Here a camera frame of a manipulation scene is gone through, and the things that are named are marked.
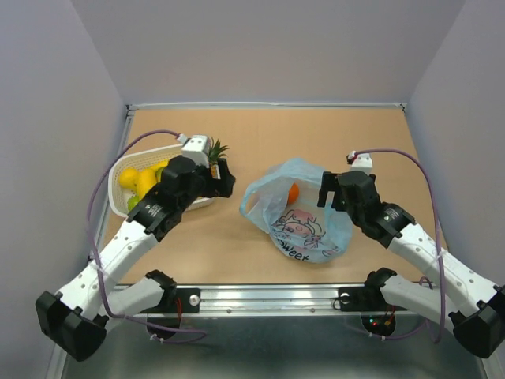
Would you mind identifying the orange pineapple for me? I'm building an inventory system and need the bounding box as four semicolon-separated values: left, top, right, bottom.
208;137;229;164

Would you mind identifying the green yellow mango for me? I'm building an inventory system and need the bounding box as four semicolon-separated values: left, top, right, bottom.
137;168;157;199

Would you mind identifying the orange tangerine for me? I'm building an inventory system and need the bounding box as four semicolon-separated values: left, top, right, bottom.
286;183;300;205

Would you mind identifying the light blue printed plastic bag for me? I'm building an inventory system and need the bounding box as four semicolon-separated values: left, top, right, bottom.
240;158;353;264

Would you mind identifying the green apple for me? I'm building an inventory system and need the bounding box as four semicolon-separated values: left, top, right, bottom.
127;195;140;212

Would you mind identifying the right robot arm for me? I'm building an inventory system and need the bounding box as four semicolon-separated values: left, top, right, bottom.
317;171;504;358

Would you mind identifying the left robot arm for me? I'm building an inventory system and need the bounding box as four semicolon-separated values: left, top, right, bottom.
36;156;236;362

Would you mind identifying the upper yellow banana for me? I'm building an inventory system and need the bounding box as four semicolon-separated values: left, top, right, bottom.
150;159;170;171

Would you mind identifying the yellow lemon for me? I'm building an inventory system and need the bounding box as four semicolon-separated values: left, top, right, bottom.
118;167;139;192

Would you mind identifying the white perforated plastic basket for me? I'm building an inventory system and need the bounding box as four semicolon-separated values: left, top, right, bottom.
107;143;217;217

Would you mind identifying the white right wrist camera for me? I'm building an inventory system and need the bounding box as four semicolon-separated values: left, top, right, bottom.
346;151;373;174

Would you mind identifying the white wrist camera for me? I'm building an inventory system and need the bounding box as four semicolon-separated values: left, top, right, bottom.
177;133;211;168
346;151;373;174

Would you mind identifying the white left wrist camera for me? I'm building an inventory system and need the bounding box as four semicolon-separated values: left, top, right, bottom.
177;133;211;168

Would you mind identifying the aluminium back rail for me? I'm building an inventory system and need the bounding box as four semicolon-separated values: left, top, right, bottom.
127;101;406;111

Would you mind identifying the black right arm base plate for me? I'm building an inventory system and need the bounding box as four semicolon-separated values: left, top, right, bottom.
338;286;387;312

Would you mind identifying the aluminium front frame rail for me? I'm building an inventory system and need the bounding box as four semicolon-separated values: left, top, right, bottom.
62;280;478;317

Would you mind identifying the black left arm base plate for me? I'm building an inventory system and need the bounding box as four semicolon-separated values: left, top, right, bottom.
144;287;201;314

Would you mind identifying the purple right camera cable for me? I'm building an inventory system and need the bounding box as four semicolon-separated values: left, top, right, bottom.
366;148;449;344

